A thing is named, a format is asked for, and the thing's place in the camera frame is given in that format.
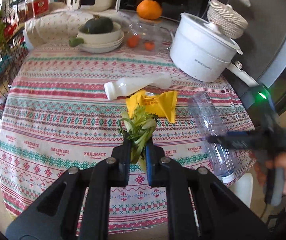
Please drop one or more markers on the white electric cooking pot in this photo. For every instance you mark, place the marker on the white electric cooking pot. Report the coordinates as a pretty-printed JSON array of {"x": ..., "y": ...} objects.
[{"x": 201, "y": 51}]

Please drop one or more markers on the stacked white bowls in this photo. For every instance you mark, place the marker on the stacked white bowls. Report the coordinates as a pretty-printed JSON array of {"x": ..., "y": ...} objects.
[{"x": 101, "y": 43}]

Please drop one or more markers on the floral cloth on table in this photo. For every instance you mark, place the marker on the floral cloth on table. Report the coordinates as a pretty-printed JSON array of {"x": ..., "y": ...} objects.
[{"x": 61, "y": 24}]

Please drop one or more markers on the dark green squash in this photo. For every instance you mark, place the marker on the dark green squash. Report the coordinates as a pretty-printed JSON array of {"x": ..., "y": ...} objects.
[{"x": 99, "y": 25}]

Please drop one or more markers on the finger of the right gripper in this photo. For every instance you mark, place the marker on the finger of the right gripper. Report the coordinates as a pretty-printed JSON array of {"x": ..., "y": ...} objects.
[
  {"x": 234, "y": 142},
  {"x": 241, "y": 134}
]

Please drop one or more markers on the white trash bin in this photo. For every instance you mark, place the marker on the white trash bin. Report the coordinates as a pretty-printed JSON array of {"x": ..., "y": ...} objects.
[{"x": 243, "y": 188}]

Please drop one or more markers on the green vegetable scraps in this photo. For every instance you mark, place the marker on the green vegetable scraps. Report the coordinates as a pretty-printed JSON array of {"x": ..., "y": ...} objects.
[{"x": 138, "y": 129}]

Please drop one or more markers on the yellow snack wrapper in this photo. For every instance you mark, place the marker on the yellow snack wrapper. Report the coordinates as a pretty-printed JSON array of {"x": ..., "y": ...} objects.
[{"x": 163, "y": 105}]

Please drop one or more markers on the glass teapot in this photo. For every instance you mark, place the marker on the glass teapot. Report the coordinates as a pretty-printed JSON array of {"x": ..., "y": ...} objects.
[{"x": 148, "y": 36}]

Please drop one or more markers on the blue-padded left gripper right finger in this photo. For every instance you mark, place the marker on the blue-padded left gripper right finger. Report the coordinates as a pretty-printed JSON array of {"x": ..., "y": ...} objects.
[{"x": 199, "y": 205}]

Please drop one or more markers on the red labelled spice jar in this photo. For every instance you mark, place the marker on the red labelled spice jar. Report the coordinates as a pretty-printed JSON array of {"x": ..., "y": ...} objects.
[{"x": 40, "y": 8}]

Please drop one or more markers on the grey refrigerator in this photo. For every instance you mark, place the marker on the grey refrigerator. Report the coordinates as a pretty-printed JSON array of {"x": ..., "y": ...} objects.
[{"x": 264, "y": 45}]

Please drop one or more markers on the small green pepper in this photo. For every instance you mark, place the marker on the small green pepper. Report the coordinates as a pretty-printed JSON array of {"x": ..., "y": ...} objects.
[{"x": 75, "y": 41}]

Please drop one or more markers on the large orange mandarin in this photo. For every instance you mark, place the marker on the large orange mandarin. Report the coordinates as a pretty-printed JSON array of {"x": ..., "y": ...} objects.
[{"x": 149, "y": 10}]

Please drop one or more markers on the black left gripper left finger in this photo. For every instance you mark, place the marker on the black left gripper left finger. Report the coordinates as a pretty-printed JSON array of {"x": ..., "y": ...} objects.
[{"x": 76, "y": 205}]

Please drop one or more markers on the clear plastic water bottle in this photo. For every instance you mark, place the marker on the clear plastic water bottle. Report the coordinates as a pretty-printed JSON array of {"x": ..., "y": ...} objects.
[{"x": 208, "y": 121}]

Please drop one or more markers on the patterned striped tablecloth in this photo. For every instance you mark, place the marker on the patterned striped tablecloth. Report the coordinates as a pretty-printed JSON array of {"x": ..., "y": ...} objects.
[{"x": 57, "y": 116}]

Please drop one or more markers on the black wire rack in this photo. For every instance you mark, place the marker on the black wire rack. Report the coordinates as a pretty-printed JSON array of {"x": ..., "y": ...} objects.
[{"x": 11, "y": 58}]

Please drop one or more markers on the woven rattan lidded basket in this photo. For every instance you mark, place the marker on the woven rattan lidded basket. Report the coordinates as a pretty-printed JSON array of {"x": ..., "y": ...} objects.
[{"x": 230, "y": 22}]

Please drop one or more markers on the white plastic milk bottle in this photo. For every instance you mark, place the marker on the white plastic milk bottle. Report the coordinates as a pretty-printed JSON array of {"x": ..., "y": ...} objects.
[{"x": 126, "y": 86}]

